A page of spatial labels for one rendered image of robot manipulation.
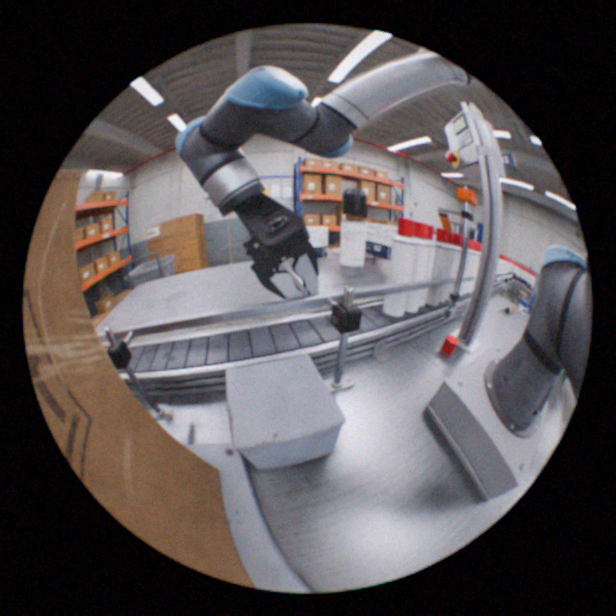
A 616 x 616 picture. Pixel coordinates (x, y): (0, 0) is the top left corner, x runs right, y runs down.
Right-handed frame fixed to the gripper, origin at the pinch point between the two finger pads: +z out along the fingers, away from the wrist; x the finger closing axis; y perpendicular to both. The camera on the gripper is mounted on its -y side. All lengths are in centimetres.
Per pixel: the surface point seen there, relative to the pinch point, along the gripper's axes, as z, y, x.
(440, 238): 5.7, -0.8, -34.7
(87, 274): -161, 222, 261
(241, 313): -7.5, -4.0, 8.5
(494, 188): -6.8, -15.2, -45.1
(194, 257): -20, 316, 104
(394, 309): 11.6, -1.9, -13.4
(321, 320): 6.2, 2.8, 0.1
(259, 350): -0.1, -2.3, 11.0
